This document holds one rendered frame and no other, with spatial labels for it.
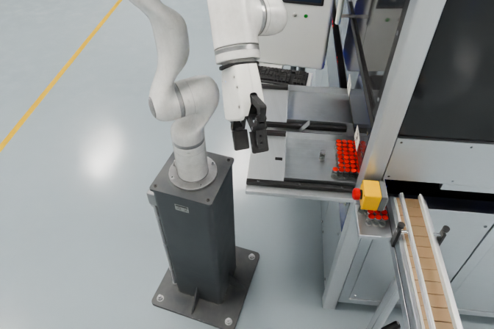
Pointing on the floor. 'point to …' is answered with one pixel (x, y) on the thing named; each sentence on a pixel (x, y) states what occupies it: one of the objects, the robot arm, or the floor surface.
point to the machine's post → (395, 100)
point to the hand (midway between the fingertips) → (250, 145)
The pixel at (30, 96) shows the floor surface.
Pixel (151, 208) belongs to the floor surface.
